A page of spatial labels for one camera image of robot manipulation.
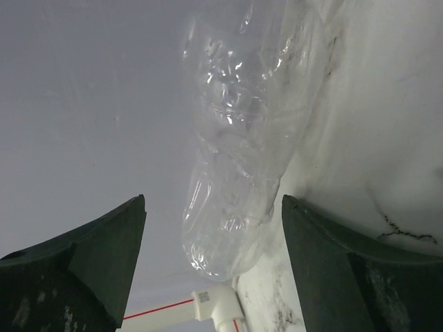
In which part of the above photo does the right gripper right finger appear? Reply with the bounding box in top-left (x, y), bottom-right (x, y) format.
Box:
top-left (282, 195), bottom-right (442, 331)

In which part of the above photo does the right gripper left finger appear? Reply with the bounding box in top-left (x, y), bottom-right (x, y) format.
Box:
top-left (1, 195), bottom-right (146, 331)

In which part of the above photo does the clear plastic bottle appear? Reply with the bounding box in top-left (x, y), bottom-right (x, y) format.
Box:
top-left (182, 1), bottom-right (327, 282)

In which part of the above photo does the white PVC pipe stand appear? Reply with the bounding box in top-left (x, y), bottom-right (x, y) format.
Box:
top-left (118, 277), bottom-right (248, 331)

